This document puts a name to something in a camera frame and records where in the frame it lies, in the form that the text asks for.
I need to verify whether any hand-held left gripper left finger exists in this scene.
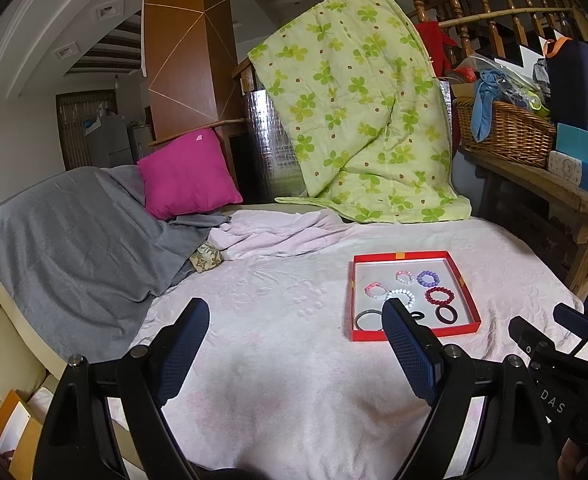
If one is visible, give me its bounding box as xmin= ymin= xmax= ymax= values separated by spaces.
xmin=32 ymin=297 xmax=211 ymax=480

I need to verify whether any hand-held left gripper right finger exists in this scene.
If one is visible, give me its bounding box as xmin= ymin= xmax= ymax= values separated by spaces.
xmin=381 ymin=297 xmax=560 ymax=480

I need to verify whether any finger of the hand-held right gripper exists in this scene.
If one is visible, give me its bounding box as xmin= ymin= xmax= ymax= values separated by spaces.
xmin=553 ymin=303 xmax=588 ymax=342
xmin=508 ymin=316 xmax=555 ymax=361

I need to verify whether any red shallow box tray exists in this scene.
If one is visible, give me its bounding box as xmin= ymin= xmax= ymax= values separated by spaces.
xmin=345 ymin=250 xmax=481 ymax=343

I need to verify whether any red bead bracelet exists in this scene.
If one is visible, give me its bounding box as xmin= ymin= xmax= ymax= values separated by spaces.
xmin=424 ymin=286 xmax=456 ymax=306

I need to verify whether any grey glass bangle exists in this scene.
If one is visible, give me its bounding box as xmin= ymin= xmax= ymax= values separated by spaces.
xmin=356 ymin=309 xmax=387 ymax=332

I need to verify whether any small beige patterned cushion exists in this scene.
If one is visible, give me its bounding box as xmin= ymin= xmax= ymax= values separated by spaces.
xmin=190 ymin=241 xmax=223 ymax=274

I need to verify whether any pale pink embossed blanket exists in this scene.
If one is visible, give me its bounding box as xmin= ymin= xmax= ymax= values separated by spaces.
xmin=106 ymin=208 xmax=586 ymax=480

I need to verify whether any wooden bench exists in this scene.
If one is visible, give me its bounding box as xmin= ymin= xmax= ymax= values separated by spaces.
xmin=456 ymin=145 xmax=588 ymax=301

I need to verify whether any white patterned box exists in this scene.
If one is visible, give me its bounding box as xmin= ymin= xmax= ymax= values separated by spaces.
xmin=547 ymin=150 xmax=588 ymax=196

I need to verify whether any grey blanket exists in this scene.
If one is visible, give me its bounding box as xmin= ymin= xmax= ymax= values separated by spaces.
xmin=0 ymin=165 xmax=232 ymax=348

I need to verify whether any light blue cardboard box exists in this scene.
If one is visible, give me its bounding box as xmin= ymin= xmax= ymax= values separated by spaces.
xmin=555 ymin=122 xmax=588 ymax=178

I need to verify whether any magenta pillow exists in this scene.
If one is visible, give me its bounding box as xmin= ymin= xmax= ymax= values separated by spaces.
xmin=137 ymin=129 xmax=245 ymax=221

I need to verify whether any beige sofa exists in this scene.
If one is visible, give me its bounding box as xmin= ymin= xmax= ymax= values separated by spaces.
xmin=0 ymin=255 xmax=139 ymax=480

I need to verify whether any orange and white box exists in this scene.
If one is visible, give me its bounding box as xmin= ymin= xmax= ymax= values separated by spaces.
xmin=0 ymin=390 xmax=44 ymax=471

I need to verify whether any wicker basket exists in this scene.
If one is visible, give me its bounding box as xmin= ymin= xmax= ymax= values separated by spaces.
xmin=453 ymin=97 xmax=557 ymax=170

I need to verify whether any grey refrigerator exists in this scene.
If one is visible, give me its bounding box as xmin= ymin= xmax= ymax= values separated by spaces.
xmin=86 ymin=114 xmax=155 ymax=168

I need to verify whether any silver foil panel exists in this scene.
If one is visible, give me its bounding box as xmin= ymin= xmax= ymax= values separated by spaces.
xmin=244 ymin=87 xmax=309 ymax=198

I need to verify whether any blue cloth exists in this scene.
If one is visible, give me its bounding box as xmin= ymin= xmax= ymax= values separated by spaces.
xmin=471 ymin=70 xmax=507 ymax=143

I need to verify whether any navy bag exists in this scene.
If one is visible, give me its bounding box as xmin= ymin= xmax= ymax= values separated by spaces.
xmin=544 ymin=37 xmax=588 ymax=138

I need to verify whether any green clover print quilt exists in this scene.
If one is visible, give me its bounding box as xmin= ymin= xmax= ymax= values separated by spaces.
xmin=248 ymin=0 xmax=472 ymax=224

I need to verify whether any wooden column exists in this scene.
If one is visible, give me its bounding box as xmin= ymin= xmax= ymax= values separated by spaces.
xmin=142 ymin=0 xmax=235 ymax=143

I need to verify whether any red cloth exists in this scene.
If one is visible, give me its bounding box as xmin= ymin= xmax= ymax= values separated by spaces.
xmin=414 ymin=21 xmax=460 ymax=78

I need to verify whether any wooden stair railing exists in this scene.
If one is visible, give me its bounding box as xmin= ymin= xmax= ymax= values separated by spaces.
xmin=374 ymin=0 xmax=588 ymax=76

